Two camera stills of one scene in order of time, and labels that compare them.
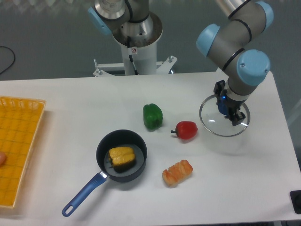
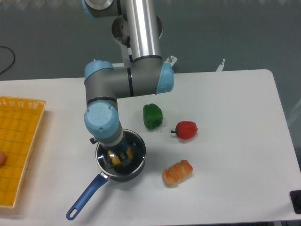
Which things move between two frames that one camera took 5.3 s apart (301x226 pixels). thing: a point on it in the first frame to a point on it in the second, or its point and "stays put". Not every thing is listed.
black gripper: x=226 y=106 to x=122 y=149
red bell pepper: x=186 y=130 stays put
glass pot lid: x=216 y=123 to x=110 y=163
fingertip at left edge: x=3 y=159 stays put
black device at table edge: x=295 y=196 stays put
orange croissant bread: x=177 y=172 stays put
